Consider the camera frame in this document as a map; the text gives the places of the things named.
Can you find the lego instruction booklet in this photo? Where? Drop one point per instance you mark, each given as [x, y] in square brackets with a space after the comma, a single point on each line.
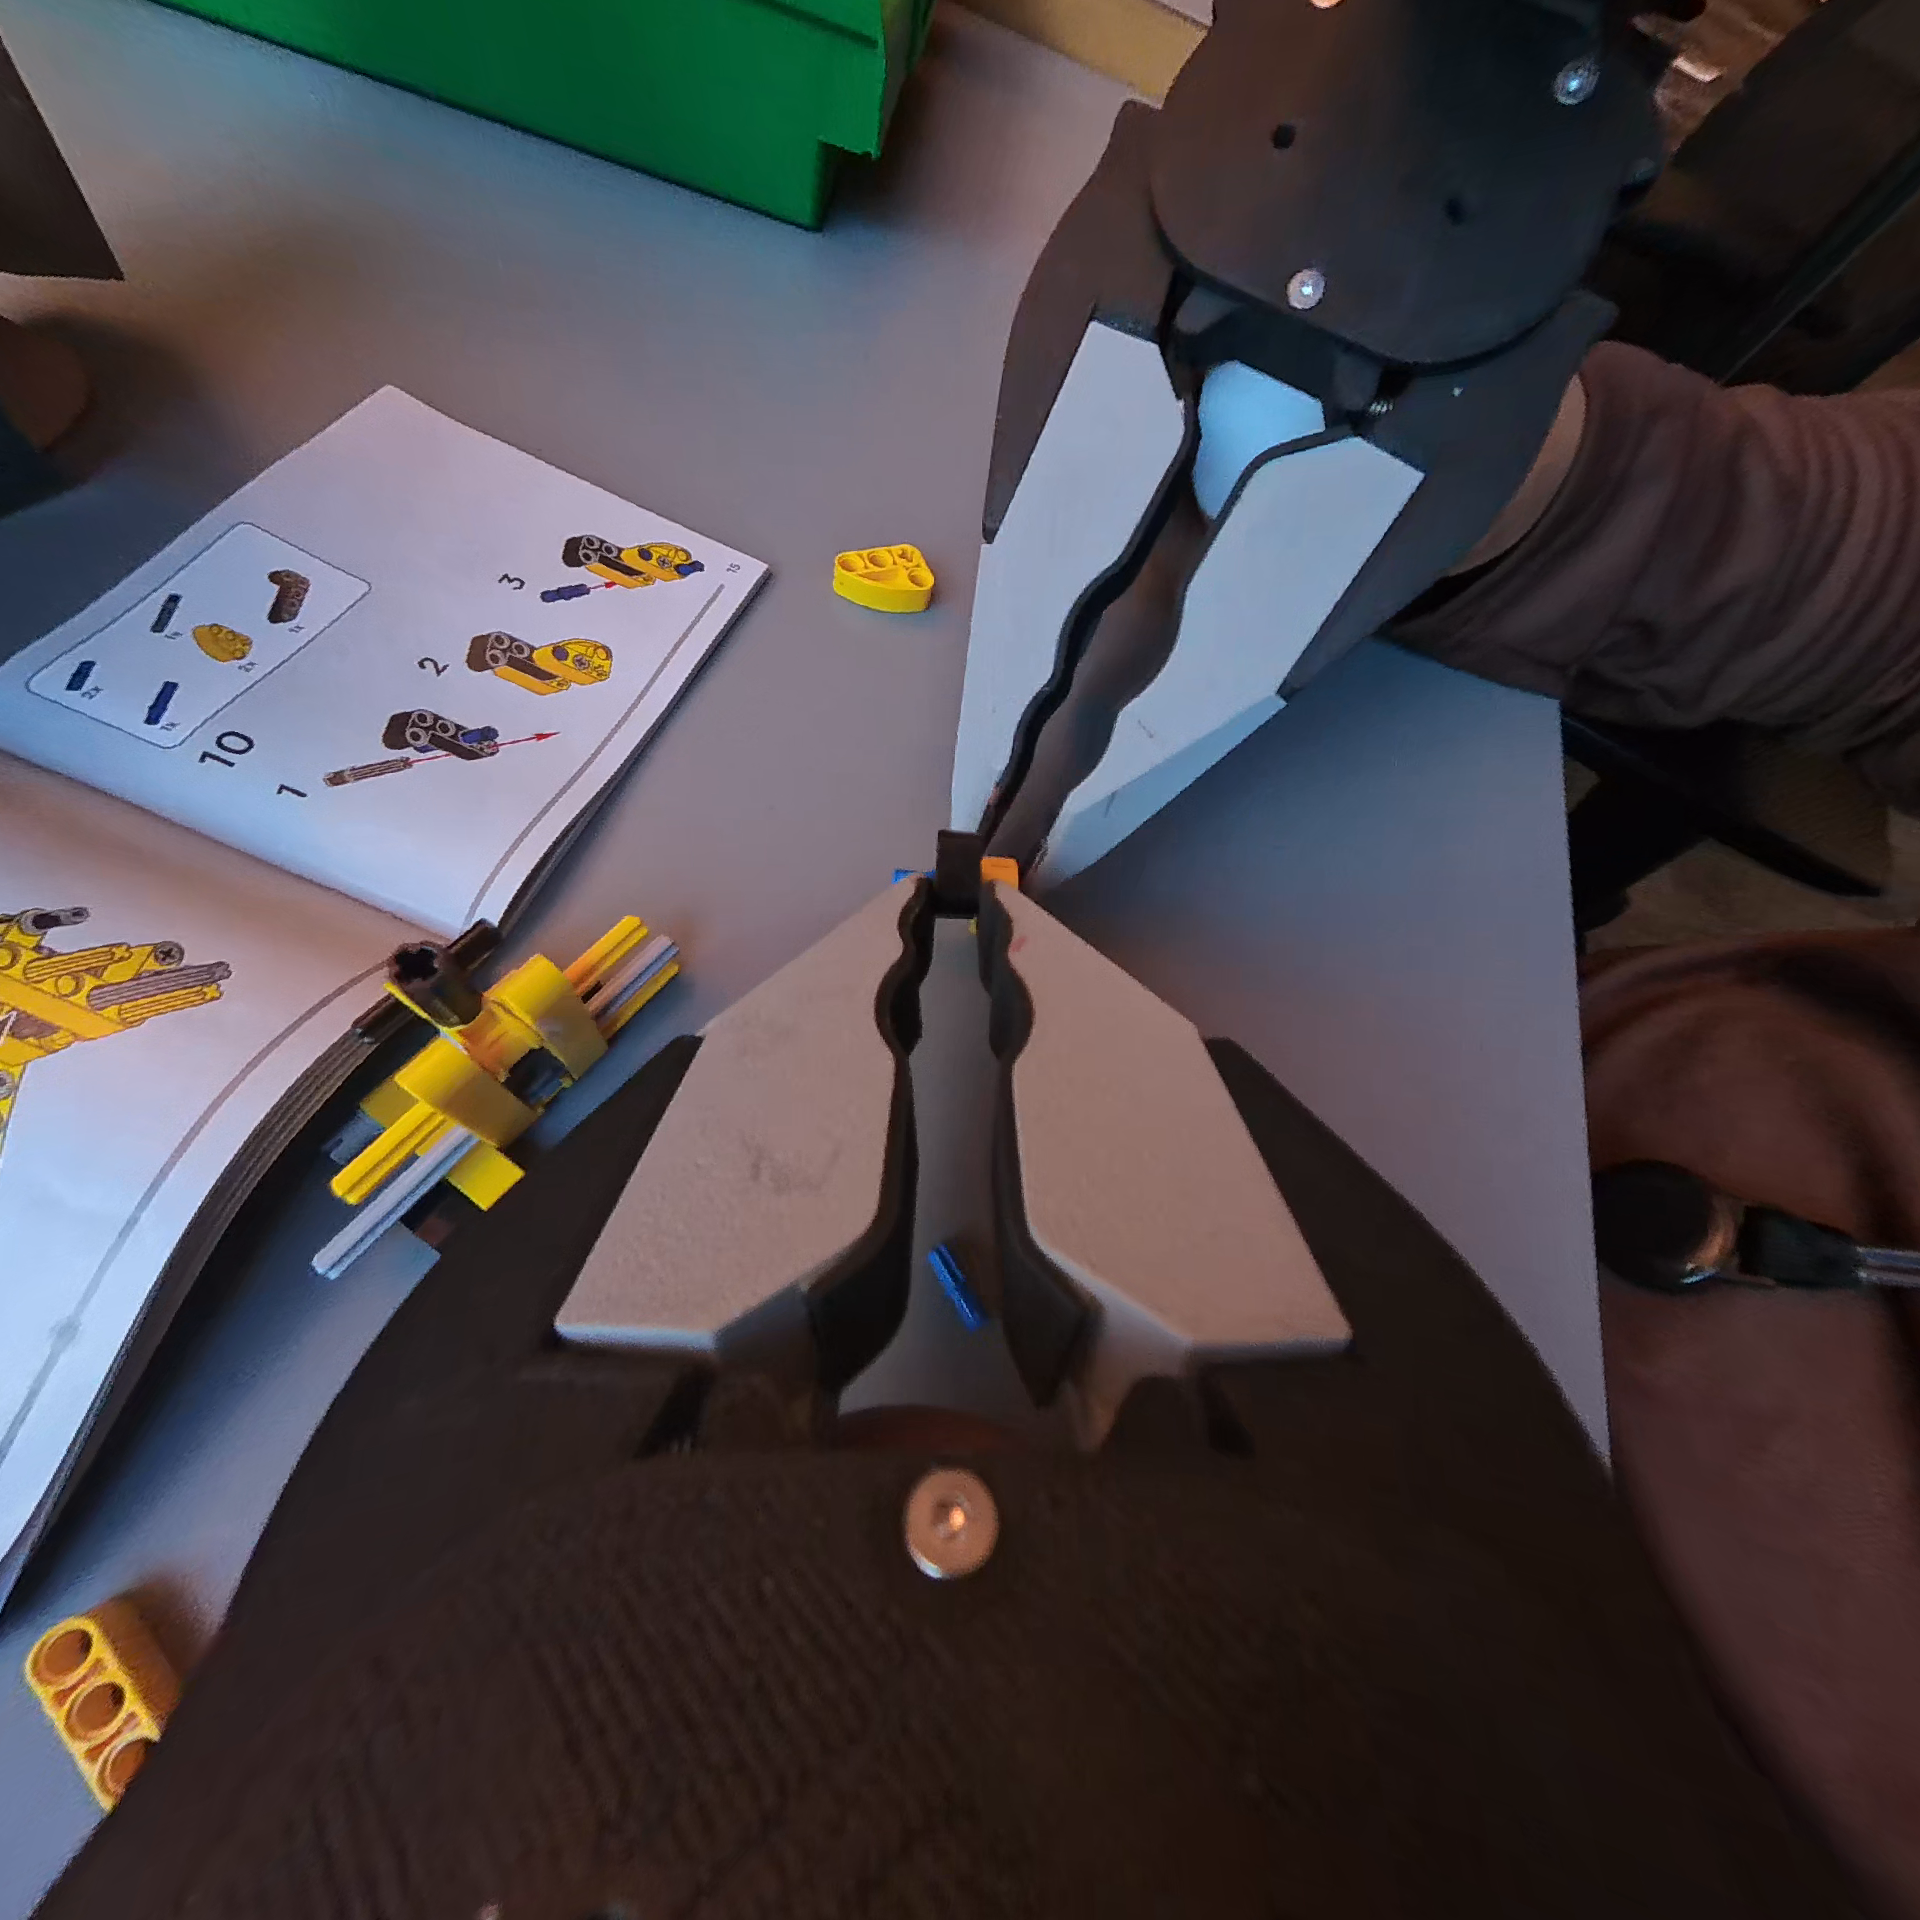
[452, 495]

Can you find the small blue lego pin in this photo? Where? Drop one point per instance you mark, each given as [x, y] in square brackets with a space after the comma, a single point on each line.
[957, 1288]

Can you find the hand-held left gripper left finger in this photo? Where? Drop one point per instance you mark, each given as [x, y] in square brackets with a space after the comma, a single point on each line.
[751, 1186]

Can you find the green plastic bin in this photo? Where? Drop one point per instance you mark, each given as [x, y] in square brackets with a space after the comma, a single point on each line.
[599, 77]

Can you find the yellow lego assembly with spring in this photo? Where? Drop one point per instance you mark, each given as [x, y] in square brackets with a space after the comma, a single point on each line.
[495, 1037]

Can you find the person's right forearm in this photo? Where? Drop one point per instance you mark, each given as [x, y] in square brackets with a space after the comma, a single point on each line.
[1724, 556]

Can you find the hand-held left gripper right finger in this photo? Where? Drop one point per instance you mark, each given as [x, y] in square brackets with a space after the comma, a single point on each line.
[1156, 1186]

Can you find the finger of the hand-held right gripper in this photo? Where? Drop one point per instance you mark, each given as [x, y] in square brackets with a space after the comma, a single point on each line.
[1277, 599]
[1051, 540]

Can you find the yellow lego beam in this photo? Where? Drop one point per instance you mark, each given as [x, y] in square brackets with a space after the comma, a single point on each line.
[147, 1658]

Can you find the yellow rounded triangular lego piece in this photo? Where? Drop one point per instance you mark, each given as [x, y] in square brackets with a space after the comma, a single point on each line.
[862, 589]

